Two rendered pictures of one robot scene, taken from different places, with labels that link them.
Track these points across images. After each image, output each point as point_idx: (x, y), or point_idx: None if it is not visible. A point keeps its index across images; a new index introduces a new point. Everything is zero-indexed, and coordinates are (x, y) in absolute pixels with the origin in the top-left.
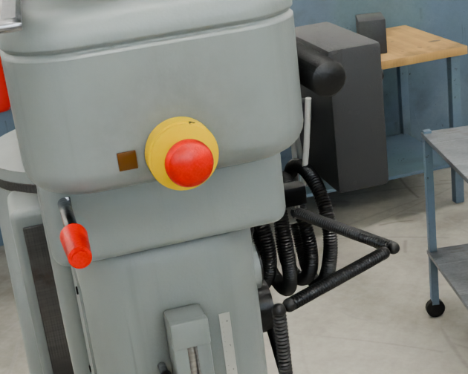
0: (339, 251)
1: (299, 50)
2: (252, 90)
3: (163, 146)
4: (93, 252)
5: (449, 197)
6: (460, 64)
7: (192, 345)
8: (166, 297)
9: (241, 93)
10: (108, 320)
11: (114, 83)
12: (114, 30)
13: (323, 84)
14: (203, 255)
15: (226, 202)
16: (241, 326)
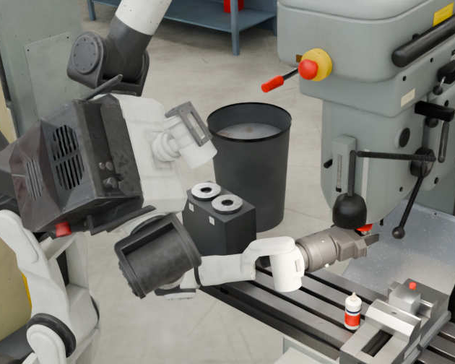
0: None
1: (413, 40)
2: (352, 50)
3: (306, 58)
4: (310, 93)
5: None
6: None
7: (339, 153)
8: (344, 128)
9: (347, 49)
10: (323, 127)
11: (300, 25)
12: (303, 3)
13: (396, 60)
14: (363, 118)
15: (367, 97)
16: (375, 160)
